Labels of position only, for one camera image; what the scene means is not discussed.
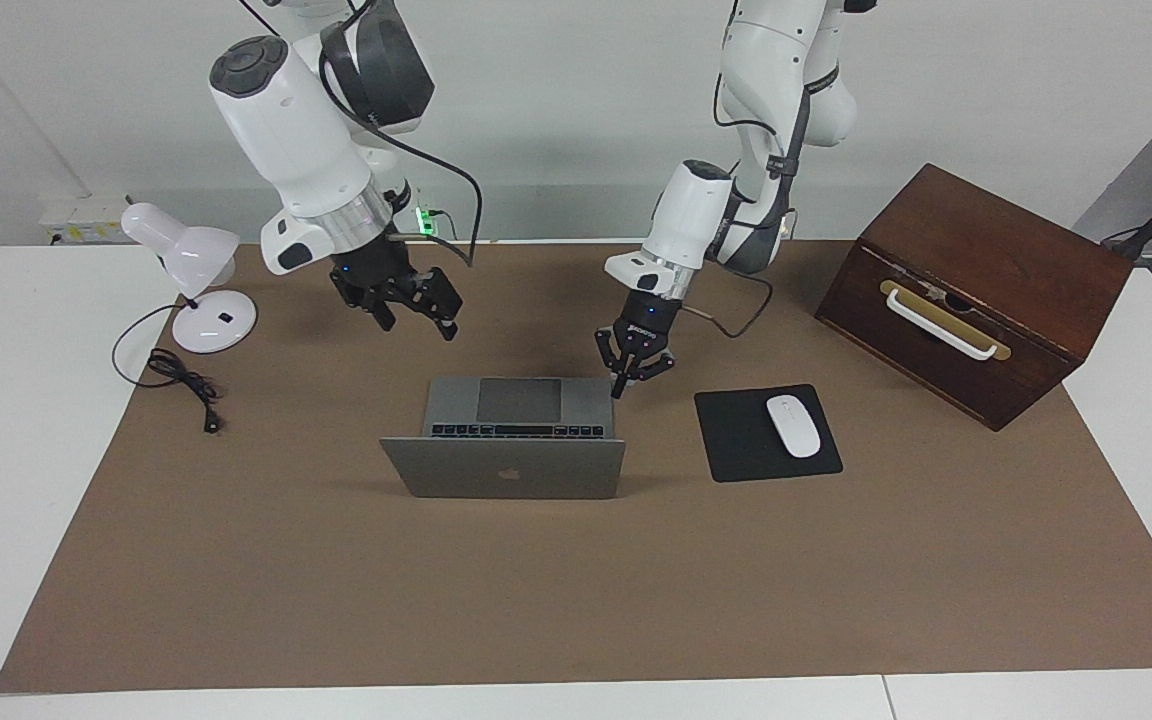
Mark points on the black mouse pad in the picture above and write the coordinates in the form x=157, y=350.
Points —
x=736, y=440

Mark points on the brown table mat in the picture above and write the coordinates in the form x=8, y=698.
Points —
x=536, y=600

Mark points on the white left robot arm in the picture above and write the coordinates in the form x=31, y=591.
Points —
x=691, y=210

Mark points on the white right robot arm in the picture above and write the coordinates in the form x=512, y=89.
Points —
x=286, y=130

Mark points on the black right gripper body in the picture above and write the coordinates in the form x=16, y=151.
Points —
x=371, y=270

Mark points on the grey apple laptop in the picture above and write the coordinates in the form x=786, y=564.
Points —
x=496, y=478

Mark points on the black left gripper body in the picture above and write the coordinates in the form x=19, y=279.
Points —
x=651, y=312

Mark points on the white computer mouse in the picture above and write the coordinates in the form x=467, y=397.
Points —
x=794, y=428

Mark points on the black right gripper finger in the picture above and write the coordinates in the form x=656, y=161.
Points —
x=376, y=310
x=441, y=295

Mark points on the dark brown wooden box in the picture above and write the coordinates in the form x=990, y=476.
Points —
x=996, y=250

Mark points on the white desk lamp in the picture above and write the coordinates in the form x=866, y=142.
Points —
x=216, y=325

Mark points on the white power strip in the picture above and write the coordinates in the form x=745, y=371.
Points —
x=86, y=225

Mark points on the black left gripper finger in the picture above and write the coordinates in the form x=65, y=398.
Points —
x=656, y=365
x=616, y=360

